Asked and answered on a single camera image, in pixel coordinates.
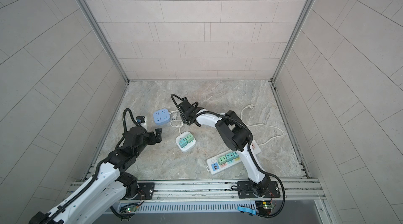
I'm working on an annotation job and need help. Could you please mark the blue square power socket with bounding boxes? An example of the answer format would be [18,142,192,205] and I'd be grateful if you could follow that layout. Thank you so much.
[153,108,171,125]

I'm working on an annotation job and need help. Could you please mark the white multicolour power strip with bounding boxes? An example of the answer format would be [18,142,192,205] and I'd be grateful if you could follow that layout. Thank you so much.
[206,140,261,175]

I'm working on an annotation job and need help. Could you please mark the dark teal plug adapter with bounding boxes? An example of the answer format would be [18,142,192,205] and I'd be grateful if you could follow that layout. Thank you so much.
[225,152,234,162]

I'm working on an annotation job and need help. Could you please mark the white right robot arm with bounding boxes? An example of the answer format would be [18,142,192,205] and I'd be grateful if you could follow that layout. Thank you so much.
[171,94,285,219]

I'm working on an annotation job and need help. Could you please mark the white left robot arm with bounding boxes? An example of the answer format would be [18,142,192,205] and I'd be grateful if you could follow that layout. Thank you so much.
[29,108,162,224]

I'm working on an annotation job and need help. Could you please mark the white square power socket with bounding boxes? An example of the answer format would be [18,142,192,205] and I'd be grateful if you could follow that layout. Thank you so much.
[175,131,196,153]

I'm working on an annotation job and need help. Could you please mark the blue connector tag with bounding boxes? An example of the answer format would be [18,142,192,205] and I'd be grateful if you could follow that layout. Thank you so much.
[237,206,257,216]

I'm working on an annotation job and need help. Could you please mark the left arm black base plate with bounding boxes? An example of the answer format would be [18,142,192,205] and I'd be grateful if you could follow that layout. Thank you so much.
[133,182,155,201]

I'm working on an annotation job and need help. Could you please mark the white round plug with cable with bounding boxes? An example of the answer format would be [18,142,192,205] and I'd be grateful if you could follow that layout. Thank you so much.
[240,104,284,146]

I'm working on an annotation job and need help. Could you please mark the left circuit board with wires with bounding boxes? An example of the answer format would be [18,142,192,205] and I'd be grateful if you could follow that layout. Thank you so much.
[119,204,139,214]

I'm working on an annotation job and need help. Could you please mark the circuit board with wires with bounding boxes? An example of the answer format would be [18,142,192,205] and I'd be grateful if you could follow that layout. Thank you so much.
[255,201,276,218]
[119,204,139,214]

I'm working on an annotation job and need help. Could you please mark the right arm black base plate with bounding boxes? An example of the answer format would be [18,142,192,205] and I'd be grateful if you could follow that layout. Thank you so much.
[235,181,281,199]

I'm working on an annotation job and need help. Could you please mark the right circuit board with wires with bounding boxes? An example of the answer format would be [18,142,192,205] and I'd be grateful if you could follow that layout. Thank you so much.
[255,201,276,218]

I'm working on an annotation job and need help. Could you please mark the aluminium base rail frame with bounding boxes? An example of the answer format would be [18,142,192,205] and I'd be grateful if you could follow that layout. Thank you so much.
[56,178,334,224]

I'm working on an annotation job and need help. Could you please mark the metal corner wall profile left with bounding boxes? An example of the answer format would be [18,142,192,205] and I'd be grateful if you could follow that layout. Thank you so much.
[76,0,130,84]

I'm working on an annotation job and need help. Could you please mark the metal corner wall profile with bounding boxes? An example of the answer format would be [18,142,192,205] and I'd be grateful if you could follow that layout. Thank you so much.
[76,0,130,84]
[271,0,315,86]

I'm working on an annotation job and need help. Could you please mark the metal corner wall profile right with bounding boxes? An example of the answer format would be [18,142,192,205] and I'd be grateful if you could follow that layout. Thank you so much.
[271,0,315,86]

